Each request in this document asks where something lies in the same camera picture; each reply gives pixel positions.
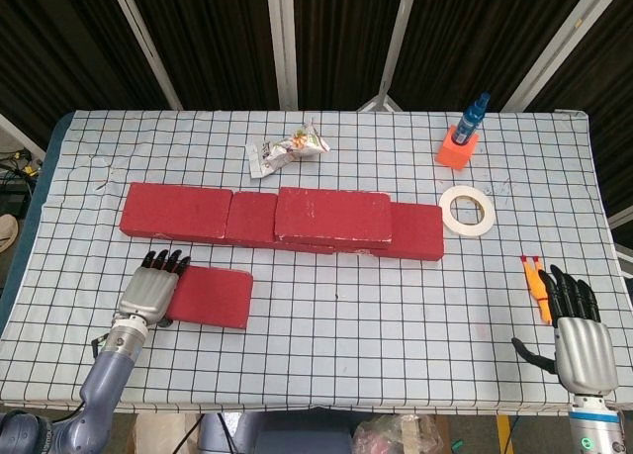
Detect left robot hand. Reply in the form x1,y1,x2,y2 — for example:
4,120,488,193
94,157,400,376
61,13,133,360
114,248,192,327

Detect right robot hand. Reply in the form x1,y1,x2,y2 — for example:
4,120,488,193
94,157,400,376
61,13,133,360
511,264,619,396

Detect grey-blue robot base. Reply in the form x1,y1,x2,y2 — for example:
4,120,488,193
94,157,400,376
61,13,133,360
197,412,355,454

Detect orange clip tool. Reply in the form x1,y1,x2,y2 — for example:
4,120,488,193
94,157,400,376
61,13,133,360
519,254,555,326

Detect beige paper bag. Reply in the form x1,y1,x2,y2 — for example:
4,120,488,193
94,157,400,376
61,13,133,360
126,413,199,454

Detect blue foam mat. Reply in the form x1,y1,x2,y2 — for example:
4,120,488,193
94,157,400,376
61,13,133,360
0,115,75,336

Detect white tape roll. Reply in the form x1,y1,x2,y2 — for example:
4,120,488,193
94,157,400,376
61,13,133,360
438,185,497,239

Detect white snack bag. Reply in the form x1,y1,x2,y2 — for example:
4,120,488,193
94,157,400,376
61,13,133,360
245,120,331,180

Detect clear plastic bag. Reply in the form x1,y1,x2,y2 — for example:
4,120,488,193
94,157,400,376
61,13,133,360
353,413,444,454

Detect white black-grid tablecloth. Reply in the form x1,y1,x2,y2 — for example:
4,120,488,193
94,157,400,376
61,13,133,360
0,108,633,418

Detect orange foam cube holder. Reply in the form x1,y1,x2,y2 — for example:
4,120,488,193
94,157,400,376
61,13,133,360
435,125,481,171

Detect blue spray bottle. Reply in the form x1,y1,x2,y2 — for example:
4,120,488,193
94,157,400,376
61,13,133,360
453,91,492,146

